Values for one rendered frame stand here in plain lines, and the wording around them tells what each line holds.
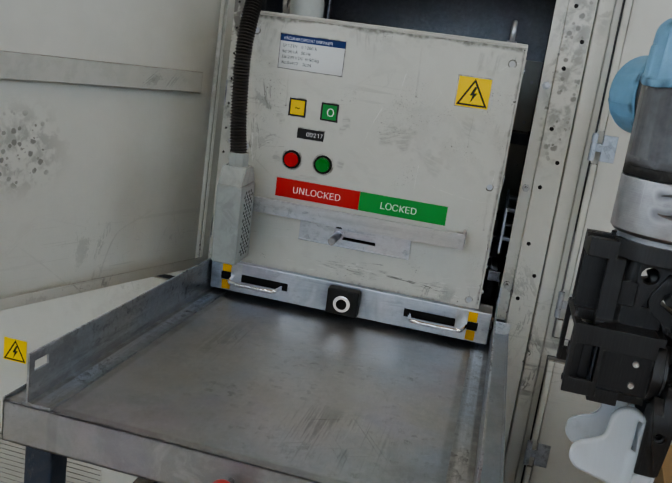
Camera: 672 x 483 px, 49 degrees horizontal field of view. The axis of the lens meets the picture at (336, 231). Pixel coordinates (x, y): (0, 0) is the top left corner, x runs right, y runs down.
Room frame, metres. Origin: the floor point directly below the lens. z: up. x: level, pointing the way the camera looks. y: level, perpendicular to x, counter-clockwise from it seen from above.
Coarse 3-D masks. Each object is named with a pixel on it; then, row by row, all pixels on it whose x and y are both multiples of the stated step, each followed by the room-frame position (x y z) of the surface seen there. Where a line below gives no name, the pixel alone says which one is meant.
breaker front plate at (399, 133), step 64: (256, 64) 1.36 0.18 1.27; (384, 64) 1.31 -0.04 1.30; (448, 64) 1.28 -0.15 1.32; (512, 64) 1.26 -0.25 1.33; (256, 128) 1.36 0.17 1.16; (320, 128) 1.33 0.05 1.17; (384, 128) 1.31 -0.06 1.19; (448, 128) 1.29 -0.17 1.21; (256, 192) 1.37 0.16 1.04; (384, 192) 1.31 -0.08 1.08; (448, 192) 1.29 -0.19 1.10; (256, 256) 1.37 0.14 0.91; (320, 256) 1.34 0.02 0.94; (384, 256) 1.32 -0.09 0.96; (448, 256) 1.29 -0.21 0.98
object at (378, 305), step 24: (216, 264) 1.38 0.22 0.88; (240, 264) 1.37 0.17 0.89; (288, 288) 1.35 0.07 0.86; (312, 288) 1.34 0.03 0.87; (360, 288) 1.32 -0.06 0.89; (360, 312) 1.32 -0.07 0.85; (384, 312) 1.31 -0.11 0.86; (432, 312) 1.29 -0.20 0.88; (456, 312) 1.28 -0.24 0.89; (480, 312) 1.27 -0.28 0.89; (480, 336) 1.27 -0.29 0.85
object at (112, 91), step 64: (0, 0) 1.10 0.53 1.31; (64, 0) 1.20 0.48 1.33; (128, 0) 1.31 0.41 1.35; (192, 0) 1.45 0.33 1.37; (0, 64) 1.09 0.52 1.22; (64, 64) 1.19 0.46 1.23; (128, 64) 1.30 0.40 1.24; (192, 64) 1.47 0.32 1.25; (0, 128) 1.11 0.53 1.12; (64, 128) 1.21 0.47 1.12; (128, 128) 1.33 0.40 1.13; (192, 128) 1.48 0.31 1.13; (0, 192) 1.12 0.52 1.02; (64, 192) 1.22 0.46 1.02; (128, 192) 1.34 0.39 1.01; (192, 192) 1.50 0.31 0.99; (0, 256) 1.12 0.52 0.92; (64, 256) 1.23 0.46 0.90; (128, 256) 1.36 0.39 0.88; (192, 256) 1.51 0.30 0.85
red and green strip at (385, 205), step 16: (288, 192) 1.35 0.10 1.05; (304, 192) 1.35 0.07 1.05; (320, 192) 1.34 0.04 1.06; (336, 192) 1.33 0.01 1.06; (352, 192) 1.33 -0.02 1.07; (352, 208) 1.33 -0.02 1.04; (368, 208) 1.32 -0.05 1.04; (384, 208) 1.31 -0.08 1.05; (400, 208) 1.31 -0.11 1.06; (416, 208) 1.30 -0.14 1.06; (432, 208) 1.29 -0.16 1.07
